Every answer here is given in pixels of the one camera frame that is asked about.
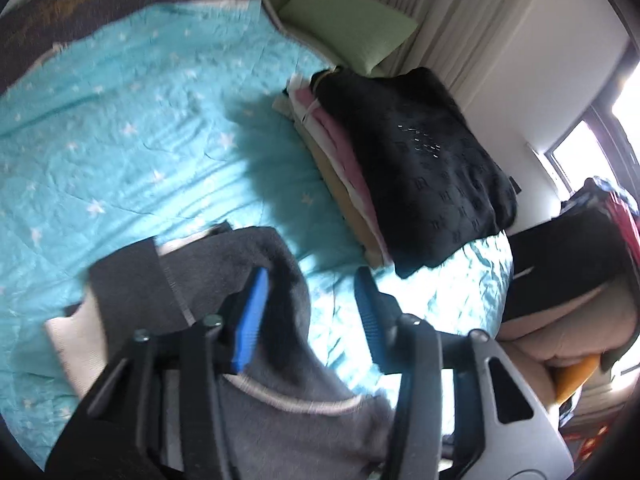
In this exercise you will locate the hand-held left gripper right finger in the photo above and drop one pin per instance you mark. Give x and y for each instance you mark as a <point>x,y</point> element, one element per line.
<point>372,320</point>

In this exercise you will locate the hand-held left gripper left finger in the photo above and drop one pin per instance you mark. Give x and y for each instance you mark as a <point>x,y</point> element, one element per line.
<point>250,320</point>

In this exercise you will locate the grey sweater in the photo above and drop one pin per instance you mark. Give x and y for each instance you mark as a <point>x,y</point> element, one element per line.
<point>300,425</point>

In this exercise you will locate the stack of folded clothes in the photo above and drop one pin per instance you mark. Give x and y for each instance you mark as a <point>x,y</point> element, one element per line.
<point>425,170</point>

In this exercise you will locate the colourful clothes pile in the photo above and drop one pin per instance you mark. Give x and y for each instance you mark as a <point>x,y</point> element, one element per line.
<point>620,205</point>

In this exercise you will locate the beige folded garment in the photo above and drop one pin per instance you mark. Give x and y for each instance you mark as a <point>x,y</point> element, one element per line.
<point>340,195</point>

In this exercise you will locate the pink folded garment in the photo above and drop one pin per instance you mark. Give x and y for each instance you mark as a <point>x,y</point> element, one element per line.
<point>345,155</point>

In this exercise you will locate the beige armchair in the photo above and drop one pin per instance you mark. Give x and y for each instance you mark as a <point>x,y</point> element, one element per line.
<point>550,330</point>

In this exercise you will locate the light blue star quilt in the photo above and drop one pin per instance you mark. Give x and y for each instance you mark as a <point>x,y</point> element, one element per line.
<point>125,160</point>

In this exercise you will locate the black garment on armchair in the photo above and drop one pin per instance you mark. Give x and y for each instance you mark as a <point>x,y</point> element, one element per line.
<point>565,255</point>

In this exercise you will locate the orange cushion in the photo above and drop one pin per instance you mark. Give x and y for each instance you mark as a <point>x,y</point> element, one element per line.
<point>575,380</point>

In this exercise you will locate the window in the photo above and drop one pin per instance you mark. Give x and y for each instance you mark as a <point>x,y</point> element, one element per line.
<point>590,145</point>

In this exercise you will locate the large green pillow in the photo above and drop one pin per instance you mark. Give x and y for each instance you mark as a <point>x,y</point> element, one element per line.
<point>350,25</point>

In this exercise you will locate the white curtain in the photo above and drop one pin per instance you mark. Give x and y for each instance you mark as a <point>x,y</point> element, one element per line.
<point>440,20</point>

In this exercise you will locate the dark deer print blanket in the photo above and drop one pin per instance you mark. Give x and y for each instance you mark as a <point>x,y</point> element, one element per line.
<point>75,5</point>

